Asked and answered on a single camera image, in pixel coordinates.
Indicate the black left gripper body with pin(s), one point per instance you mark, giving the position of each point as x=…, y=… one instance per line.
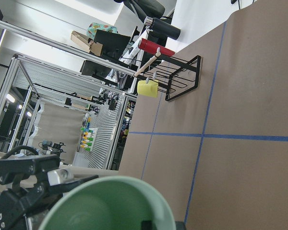
x=29, y=190

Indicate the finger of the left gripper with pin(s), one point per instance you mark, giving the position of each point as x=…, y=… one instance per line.
x=66, y=187

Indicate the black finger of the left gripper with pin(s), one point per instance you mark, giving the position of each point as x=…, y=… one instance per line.
x=59, y=176

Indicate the pale green plastic cup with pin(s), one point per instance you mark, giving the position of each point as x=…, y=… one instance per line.
x=111, y=203

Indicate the yellow plastic cup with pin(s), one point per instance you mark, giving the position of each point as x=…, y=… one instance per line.
x=149, y=88

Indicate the red water bottle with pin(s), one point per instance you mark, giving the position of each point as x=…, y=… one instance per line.
x=151, y=47

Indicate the dark green steel bottle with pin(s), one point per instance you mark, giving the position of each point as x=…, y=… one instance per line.
x=162, y=27

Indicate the black wire cup rack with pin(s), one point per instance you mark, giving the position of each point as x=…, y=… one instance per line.
x=176, y=77

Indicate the wooden rack handle dowel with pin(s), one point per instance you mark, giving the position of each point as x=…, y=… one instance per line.
x=147, y=64

